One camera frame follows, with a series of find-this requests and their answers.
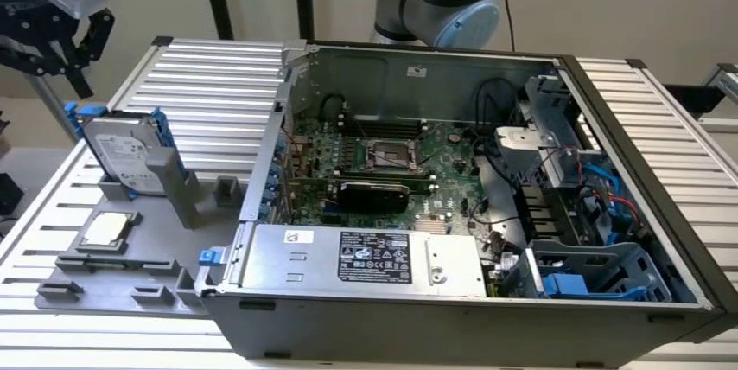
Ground green RAM stick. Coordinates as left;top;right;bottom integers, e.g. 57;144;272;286
84;259;169;269

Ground silver power supply unit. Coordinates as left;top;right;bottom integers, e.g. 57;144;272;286
239;223;488;300

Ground green motherboard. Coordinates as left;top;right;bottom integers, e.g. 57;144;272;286
287;121;496;237

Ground black graphics card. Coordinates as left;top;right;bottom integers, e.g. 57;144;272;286
325;179;411;215

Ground hard disk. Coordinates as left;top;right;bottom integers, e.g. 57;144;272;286
64;100;169;198

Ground grey parts rack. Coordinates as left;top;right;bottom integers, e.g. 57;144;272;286
33;147;252;315

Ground small black box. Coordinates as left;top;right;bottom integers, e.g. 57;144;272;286
0;173;25;215

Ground CPU socket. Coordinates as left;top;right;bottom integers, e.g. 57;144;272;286
353;136;431;172

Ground grey metal stand pole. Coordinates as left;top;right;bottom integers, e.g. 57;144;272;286
21;71;77;142

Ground blue drive cage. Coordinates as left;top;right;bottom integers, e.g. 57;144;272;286
522;238;675;302

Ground silver CPU chip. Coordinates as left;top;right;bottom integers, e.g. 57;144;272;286
80;210;143;253

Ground blue hard drive caddies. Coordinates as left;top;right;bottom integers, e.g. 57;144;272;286
544;273;590;300

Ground open black PC case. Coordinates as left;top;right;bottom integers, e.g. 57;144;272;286
195;39;727;362

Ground black fan shroud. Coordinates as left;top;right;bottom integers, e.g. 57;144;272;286
515;183;578;244

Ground blue disk data wire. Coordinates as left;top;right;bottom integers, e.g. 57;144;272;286
575;161;640;244

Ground RAM slot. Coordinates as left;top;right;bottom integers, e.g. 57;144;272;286
336;169;432;178
333;175;433;186

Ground aluminium profile frame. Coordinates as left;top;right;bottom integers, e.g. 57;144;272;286
698;62;738;129

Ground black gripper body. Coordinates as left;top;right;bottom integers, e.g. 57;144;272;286
0;0;90;51

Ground red black twisted wire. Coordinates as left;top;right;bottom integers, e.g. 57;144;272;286
539;147;584;177

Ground silver drive cage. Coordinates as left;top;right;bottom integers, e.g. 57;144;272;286
494;74;606;189

